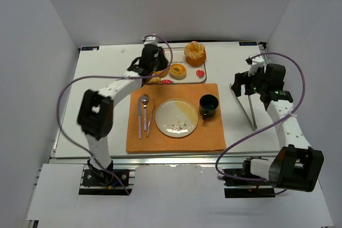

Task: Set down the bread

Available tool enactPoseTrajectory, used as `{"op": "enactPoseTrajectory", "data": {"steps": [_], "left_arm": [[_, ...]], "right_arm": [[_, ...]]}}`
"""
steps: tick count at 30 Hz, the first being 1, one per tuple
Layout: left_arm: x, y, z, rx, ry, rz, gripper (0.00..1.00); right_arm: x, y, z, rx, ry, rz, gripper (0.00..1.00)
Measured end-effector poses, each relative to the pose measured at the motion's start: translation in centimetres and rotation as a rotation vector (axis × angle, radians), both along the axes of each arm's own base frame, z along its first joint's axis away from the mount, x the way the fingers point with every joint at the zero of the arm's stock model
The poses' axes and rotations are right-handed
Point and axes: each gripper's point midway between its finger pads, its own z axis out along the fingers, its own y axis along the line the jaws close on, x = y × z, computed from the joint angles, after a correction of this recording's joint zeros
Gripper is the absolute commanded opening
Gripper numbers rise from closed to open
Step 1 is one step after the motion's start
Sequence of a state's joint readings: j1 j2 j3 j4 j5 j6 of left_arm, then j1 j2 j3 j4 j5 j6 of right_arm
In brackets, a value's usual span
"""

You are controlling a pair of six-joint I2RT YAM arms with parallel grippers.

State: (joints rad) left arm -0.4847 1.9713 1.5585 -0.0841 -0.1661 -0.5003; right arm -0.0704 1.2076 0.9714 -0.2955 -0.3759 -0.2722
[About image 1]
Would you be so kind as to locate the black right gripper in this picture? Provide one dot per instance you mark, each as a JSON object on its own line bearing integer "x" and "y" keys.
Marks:
{"x": 239, "y": 84}

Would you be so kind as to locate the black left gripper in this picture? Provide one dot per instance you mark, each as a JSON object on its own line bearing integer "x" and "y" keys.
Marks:
{"x": 162, "y": 62}

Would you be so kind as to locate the light glazed donut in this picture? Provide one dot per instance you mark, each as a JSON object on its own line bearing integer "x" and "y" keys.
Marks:
{"x": 177, "y": 71}

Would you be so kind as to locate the large sugared round bread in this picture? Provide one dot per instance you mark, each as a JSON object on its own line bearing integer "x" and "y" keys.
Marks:
{"x": 195, "y": 53}

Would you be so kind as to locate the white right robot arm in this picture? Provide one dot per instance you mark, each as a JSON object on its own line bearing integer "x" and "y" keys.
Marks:
{"x": 297, "y": 165}

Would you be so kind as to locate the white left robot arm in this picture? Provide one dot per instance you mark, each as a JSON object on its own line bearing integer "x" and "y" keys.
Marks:
{"x": 97, "y": 108}

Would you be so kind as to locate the oval brown bread roll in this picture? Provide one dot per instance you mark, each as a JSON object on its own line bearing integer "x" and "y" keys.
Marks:
{"x": 154, "y": 80}

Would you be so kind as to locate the orange glazed donut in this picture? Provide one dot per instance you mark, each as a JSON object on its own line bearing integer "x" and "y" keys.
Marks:
{"x": 160, "y": 73}

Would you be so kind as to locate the dark green mug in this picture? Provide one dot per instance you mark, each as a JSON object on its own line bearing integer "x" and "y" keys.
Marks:
{"x": 208, "y": 105}

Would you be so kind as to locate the strawberry pattern tray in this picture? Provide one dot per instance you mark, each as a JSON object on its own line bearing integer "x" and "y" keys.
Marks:
{"x": 193, "y": 74}

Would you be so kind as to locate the white beige ceramic plate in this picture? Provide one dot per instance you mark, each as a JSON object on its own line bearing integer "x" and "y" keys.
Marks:
{"x": 176, "y": 118}

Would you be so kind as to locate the orange cloth placemat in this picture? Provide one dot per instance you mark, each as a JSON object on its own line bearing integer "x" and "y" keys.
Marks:
{"x": 207, "y": 137}

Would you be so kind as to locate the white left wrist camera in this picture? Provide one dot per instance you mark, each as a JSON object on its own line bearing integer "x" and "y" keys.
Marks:
{"x": 152, "y": 39}

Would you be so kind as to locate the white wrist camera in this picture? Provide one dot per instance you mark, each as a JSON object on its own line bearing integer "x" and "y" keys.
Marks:
{"x": 152, "y": 39}
{"x": 255, "y": 63}

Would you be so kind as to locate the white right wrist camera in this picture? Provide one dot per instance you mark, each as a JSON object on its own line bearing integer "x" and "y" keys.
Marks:
{"x": 255, "y": 63}

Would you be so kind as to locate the pink handled spoon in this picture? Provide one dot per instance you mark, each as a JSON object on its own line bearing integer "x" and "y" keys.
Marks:
{"x": 145, "y": 100}

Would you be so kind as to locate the pink handled knife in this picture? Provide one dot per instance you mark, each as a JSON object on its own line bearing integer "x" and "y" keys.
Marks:
{"x": 139, "y": 114}

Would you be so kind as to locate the pink handled fork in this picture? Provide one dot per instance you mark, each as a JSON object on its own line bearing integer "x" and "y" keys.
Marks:
{"x": 150, "y": 120}

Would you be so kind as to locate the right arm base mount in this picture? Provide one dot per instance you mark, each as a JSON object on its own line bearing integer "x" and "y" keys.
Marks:
{"x": 240, "y": 183}

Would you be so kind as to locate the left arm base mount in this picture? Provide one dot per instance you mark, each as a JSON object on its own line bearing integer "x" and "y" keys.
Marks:
{"x": 96, "y": 181}

